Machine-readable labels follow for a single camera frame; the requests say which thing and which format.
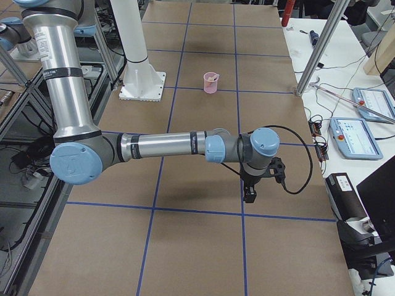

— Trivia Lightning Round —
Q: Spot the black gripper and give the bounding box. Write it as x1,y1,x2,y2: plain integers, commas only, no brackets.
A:
240,168,272,203

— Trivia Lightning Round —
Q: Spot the orange highlighter pen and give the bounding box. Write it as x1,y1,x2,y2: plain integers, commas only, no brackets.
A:
207,73,219,83

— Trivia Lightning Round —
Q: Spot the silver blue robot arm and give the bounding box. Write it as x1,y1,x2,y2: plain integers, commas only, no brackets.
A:
19,1,285,203

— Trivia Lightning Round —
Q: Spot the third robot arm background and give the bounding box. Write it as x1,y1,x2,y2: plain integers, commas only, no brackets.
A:
1,17,38,58

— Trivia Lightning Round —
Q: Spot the small circuit board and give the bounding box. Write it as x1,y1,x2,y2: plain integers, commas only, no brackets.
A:
308,120,322,137

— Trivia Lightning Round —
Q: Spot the black cardboard box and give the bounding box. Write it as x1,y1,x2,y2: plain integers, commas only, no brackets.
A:
325,173,367,221

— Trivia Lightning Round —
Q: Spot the near teach pendant tablet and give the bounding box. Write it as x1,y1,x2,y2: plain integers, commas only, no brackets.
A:
330,117,383,160

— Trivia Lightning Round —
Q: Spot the teach pendant tablet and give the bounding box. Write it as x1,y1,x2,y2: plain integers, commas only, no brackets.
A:
330,117,383,160
352,88,394,123

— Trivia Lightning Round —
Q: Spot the black monitor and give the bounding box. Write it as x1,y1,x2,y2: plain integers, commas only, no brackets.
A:
357,157,394,241

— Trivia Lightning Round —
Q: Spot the metal reacher grabber stick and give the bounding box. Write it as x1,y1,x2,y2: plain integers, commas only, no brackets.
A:
309,80,394,125

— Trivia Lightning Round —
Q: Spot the far teach pendant tablet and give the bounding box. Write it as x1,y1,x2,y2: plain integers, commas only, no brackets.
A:
352,88,394,123

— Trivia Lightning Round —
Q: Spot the blue folded umbrella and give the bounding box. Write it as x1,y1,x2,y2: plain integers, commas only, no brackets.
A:
309,30,319,48

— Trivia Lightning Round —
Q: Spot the wooden board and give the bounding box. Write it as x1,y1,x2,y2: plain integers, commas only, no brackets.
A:
364,24,394,76

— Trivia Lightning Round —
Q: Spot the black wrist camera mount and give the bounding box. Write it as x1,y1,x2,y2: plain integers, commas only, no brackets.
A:
268,157,286,184

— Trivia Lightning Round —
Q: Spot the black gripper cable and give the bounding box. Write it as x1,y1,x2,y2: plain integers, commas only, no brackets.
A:
262,124,314,195

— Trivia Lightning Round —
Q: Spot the white pedestal column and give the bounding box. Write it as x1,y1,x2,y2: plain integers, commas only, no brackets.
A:
110,0,166,102

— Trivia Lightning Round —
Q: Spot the aluminium frame post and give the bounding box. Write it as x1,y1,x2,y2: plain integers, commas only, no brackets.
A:
295,0,350,97

